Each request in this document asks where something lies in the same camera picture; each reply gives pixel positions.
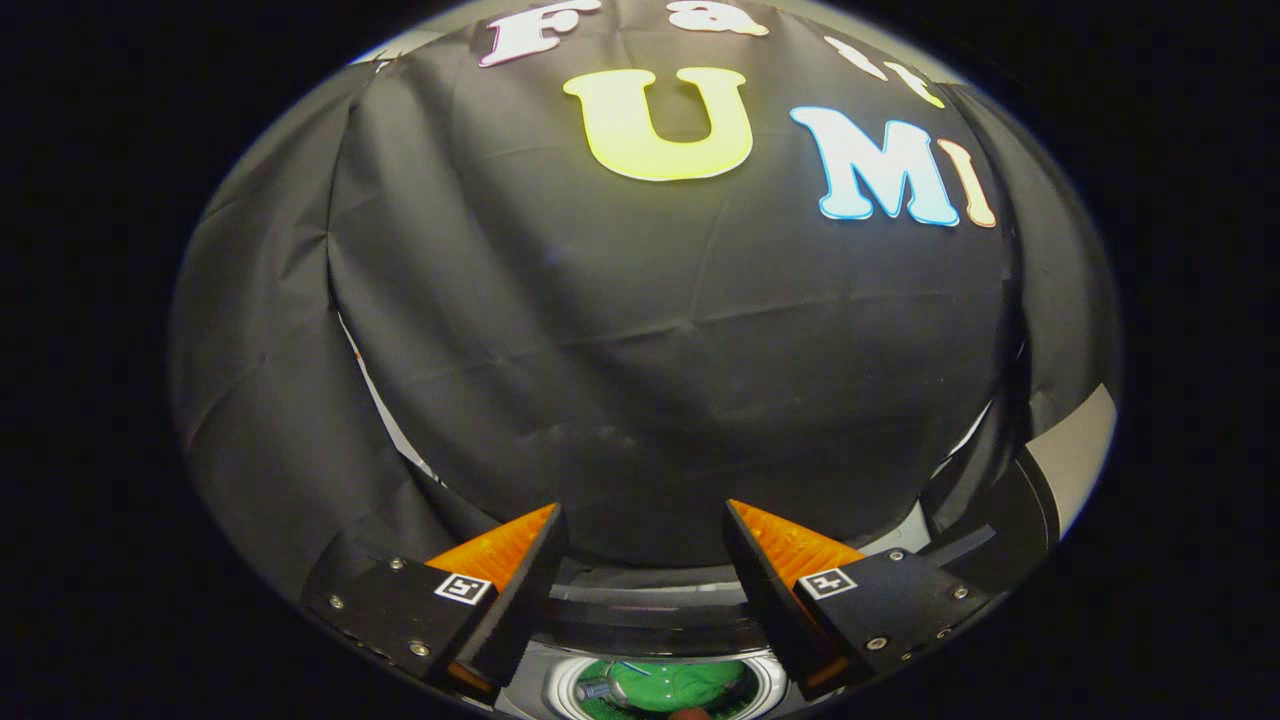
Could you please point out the black backdrop cloth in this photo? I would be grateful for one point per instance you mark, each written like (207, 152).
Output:
(640, 350)

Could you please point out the grey washing machine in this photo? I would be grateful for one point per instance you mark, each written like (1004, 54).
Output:
(905, 535)

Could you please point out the green polo shirt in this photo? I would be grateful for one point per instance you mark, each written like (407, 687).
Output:
(670, 685)

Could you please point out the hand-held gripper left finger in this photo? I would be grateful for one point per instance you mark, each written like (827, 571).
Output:
(520, 595)

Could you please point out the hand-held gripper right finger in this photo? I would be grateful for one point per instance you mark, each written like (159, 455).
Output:
(765, 600)

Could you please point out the beige cabinet with dark top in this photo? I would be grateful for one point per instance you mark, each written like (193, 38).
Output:
(1080, 460)

